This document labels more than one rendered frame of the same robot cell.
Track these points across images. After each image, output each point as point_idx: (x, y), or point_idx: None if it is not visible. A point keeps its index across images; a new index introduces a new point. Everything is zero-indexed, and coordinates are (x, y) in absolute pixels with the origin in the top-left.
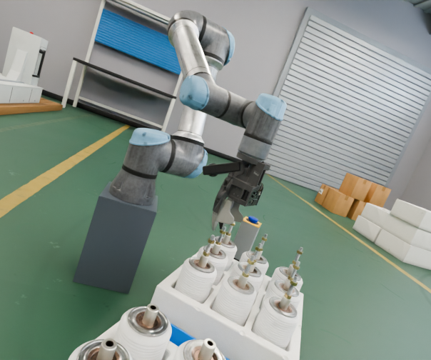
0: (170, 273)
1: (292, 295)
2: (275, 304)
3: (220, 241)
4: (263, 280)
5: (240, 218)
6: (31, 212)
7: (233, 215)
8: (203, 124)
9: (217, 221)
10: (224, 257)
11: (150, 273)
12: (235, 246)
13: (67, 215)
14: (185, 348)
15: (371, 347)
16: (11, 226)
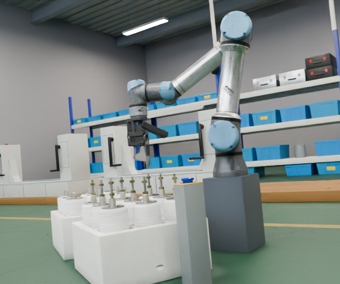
0: (236, 263)
1: (95, 204)
2: (98, 201)
3: (161, 187)
4: (136, 226)
5: (137, 156)
6: (336, 231)
7: (142, 156)
8: (218, 101)
9: (142, 161)
10: (152, 196)
11: (237, 257)
12: (167, 199)
13: None
14: (106, 194)
15: None
16: (302, 229)
